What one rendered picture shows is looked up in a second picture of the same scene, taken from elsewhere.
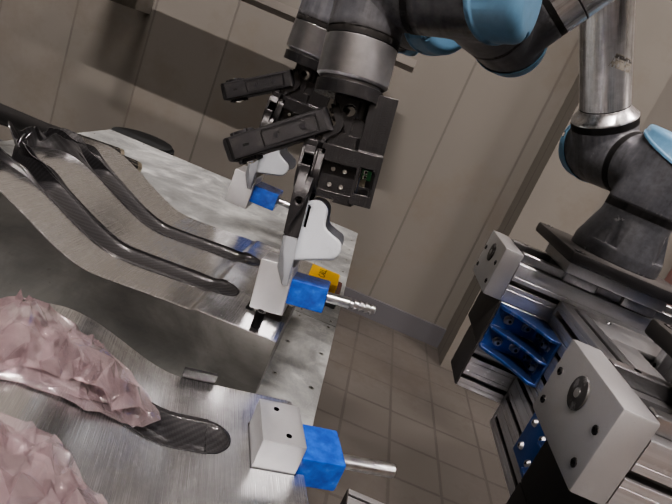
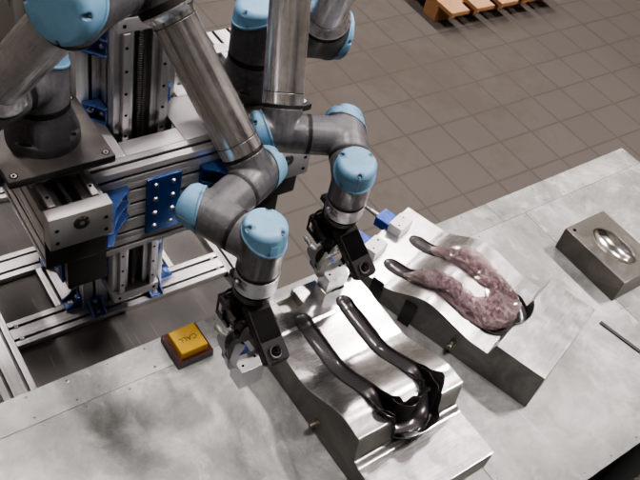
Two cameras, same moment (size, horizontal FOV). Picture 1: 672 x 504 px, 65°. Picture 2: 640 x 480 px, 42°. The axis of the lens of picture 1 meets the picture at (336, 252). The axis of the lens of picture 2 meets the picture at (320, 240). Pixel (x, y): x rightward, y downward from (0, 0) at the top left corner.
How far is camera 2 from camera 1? 1.97 m
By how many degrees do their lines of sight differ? 105
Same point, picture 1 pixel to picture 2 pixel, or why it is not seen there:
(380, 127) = not seen: hidden behind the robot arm
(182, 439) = (397, 270)
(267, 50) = not seen: outside the picture
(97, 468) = (433, 262)
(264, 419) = (381, 247)
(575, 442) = (298, 166)
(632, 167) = (57, 90)
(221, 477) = (396, 252)
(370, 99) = not seen: hidden behind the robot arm
